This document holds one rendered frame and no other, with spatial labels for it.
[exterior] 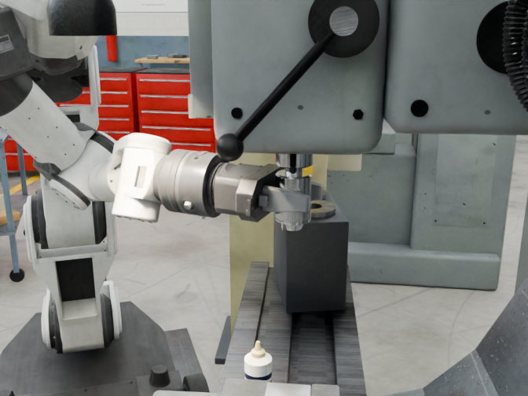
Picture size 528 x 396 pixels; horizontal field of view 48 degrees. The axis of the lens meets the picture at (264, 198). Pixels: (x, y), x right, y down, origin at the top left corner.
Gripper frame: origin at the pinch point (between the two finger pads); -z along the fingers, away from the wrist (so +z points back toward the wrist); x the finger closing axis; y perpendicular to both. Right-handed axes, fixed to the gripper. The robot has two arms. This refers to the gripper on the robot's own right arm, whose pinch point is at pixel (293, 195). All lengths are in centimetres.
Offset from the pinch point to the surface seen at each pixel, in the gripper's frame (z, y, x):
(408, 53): -14.6, -18.7, -7.7
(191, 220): 191, 126, 303
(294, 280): 10.3, 26.6, 30.1
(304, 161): -1.8, -5.0, -1.5
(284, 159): 0.4, -5.3, -2.3
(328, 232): 4.7, 16.8, 33.1
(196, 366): 59, 84, 75
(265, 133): -0.4, -9.9, -10.4
